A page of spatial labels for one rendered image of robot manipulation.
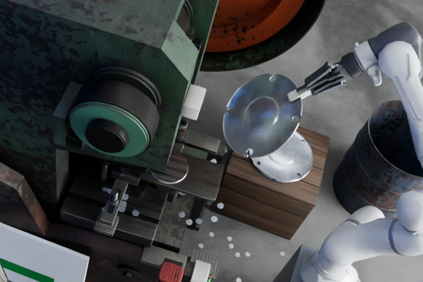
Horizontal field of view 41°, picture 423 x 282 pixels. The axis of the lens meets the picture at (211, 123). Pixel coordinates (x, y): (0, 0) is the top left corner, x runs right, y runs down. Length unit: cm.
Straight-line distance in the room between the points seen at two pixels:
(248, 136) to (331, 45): 185
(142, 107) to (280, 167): 136
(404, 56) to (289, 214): 114
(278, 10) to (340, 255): 76
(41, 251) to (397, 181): 150
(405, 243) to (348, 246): 19
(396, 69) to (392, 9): 250
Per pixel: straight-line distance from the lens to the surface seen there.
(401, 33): 172
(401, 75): 161
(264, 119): 182
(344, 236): 183
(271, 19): 175
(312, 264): 210
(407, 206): 161
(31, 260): 203
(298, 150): 255
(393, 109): 284
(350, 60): 174
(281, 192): 242
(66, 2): 124
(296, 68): 338
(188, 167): 187
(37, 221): 187
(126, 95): 118
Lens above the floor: 235
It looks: 52 degrees down
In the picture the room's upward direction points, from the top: 19 degrees clockwise
